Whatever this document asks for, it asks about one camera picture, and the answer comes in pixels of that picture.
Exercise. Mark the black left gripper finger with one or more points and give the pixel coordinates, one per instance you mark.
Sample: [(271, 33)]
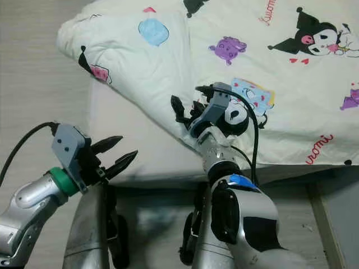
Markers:
[(106, 144), (123, 163)]

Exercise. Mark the cream cartoon print quilt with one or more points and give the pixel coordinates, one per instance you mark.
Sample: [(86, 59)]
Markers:
[(202, 28)]

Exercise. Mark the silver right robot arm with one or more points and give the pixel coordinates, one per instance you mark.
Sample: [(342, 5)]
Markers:
[(252, 218)]

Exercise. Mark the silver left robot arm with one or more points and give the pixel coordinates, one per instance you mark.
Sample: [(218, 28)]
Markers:
[(28, 207)]

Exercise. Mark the mattress with white sheet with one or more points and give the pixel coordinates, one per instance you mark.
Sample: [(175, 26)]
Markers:
[(140, 129)]

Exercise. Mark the robot left leg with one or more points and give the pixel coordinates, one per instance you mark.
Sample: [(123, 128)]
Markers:
[(90, 235)]

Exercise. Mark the robot leg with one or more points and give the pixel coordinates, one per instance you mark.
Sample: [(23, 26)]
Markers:
[(90, 235), (205, 246)]

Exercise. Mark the robot right leg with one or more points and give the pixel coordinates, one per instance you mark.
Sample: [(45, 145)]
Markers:
[(205, 246)]

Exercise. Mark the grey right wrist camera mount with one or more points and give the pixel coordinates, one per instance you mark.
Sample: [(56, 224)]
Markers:
[(216, 109)]

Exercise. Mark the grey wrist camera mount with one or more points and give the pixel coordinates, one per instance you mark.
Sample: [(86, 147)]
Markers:
[(67, 148), (216, 109)]

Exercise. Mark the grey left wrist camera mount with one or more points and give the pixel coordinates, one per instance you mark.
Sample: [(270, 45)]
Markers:
[(67, 148)]

